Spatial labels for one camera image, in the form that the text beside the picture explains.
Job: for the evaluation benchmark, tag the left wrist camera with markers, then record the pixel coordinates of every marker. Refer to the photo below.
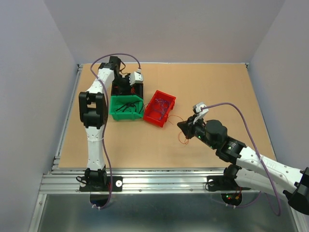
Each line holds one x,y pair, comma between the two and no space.
135,78

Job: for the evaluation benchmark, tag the green bin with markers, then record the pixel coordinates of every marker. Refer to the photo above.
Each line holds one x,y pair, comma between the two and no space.
126,108

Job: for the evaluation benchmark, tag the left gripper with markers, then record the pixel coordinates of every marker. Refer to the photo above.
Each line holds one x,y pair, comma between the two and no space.
125,89

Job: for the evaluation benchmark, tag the red bin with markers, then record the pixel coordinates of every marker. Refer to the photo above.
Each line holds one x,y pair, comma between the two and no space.
157,110

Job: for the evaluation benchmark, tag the aluminium rail frame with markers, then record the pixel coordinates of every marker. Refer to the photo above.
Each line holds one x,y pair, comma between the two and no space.
160,199

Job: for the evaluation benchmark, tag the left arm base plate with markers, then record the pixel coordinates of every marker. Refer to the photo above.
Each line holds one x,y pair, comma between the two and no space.
117,185

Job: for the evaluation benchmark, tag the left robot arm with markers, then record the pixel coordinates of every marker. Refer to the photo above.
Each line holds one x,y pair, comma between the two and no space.
93,111

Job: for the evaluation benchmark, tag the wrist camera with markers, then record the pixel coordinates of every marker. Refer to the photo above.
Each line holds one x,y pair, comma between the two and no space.
135,78
200,110

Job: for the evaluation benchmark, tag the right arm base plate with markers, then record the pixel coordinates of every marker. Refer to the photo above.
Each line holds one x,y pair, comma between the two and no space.
220,183

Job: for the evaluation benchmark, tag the black bin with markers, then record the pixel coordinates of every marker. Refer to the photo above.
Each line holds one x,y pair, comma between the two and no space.
136,90

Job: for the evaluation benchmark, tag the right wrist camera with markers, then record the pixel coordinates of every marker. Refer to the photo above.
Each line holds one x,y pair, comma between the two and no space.
200,110

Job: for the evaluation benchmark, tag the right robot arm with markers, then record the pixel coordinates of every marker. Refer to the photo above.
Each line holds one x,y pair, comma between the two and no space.
249,170

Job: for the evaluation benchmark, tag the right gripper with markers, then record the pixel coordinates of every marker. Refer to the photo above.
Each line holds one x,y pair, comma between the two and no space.
188,126

